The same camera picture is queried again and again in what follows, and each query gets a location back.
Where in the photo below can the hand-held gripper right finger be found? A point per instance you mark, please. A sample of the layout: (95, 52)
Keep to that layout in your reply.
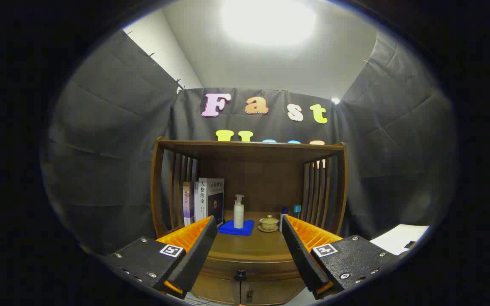
(302, 255)

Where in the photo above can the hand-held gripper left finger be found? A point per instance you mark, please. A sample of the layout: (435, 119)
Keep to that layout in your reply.
(196, 255)

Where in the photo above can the black drawer knob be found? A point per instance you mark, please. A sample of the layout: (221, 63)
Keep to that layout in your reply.
(240, 275)

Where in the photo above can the wooden drawer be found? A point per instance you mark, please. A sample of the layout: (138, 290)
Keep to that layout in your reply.
(253, 265)

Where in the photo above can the wooden countertop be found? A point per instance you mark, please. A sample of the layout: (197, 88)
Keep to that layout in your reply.
(249, 244)

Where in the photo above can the wooden cabinet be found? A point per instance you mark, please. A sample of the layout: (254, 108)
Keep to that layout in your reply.
(262, 174)

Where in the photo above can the white drawer unit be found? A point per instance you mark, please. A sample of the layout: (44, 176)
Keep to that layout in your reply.
(398, 238)

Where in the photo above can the blue folded cloth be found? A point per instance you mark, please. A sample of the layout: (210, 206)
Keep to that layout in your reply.
(228, 229)

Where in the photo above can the teal bottle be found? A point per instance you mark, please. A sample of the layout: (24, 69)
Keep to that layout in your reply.
(297, 209)

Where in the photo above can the white bottle blue cap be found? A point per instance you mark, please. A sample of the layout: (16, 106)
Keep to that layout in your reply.
(284, 212)

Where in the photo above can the yellow lidded teacup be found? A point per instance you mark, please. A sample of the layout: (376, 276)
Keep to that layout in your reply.
(268, 223)

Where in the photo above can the thin purple book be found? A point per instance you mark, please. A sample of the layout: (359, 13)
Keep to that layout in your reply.
(188, 204)

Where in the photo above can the white pump bottle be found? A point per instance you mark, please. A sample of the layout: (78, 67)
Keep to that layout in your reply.
(238, 214)

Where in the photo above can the large white book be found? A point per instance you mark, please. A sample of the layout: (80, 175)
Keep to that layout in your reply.
(213, 195)

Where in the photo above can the ceiling light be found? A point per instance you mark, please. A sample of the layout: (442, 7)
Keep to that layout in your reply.
(268, 21)

